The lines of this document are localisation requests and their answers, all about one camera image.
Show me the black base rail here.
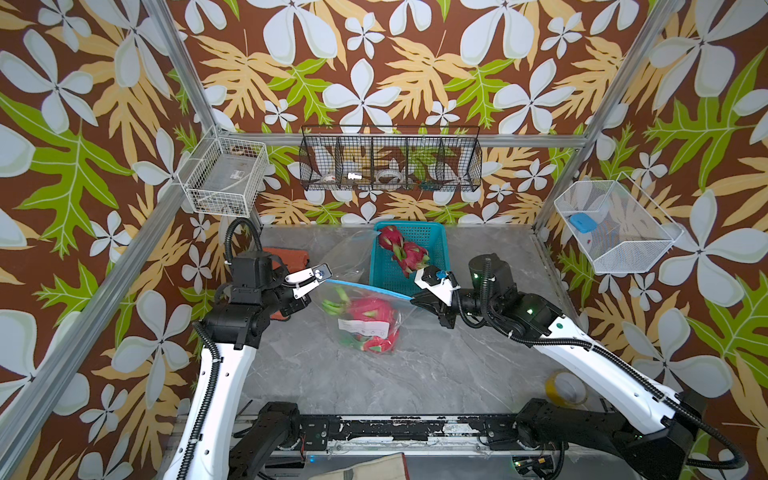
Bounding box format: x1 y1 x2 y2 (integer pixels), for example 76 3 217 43
287 413 571 452

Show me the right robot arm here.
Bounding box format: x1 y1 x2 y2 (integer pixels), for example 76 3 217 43
411 254 746 479

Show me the white wire basket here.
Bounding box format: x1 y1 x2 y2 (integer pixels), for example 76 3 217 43
177 136 270 218
554 174 684 275

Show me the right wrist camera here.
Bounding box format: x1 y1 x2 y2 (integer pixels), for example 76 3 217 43
414 265 460 307

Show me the red plastic tool case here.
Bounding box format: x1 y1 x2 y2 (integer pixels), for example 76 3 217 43
259 247 309 287

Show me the dragon fruit bag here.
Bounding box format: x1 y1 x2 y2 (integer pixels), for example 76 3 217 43
377 225 405 255
394 241 430 278
341 331 399 354

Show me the blue sponge in basket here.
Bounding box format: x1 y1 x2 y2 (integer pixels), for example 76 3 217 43
568 212 599 234

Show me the yellow tape roll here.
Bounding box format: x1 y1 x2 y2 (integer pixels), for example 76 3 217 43
545 370 588 408

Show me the teal plastic basket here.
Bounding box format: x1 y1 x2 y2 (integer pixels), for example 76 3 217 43
369 221 450 296

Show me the clear zip-top bag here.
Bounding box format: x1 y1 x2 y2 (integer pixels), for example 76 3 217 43
313 280 417 355
320 229 378 284

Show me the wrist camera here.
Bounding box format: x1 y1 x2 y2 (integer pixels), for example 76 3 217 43
283 263 333 299
414 265 460 307

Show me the white wire basket right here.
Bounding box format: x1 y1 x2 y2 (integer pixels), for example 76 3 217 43
554 174 684 275

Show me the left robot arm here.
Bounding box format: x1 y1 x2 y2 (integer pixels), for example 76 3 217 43
164 218 329 479

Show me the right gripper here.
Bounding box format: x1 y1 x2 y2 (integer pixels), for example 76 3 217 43
410 287 502 330

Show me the black wire wall basket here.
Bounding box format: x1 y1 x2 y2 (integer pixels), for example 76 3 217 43
297 124 483 192

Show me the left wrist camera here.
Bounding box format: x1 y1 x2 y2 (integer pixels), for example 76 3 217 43
283 263 333 299

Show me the white wire basket left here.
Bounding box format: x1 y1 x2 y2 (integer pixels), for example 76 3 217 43
177 136 270 218

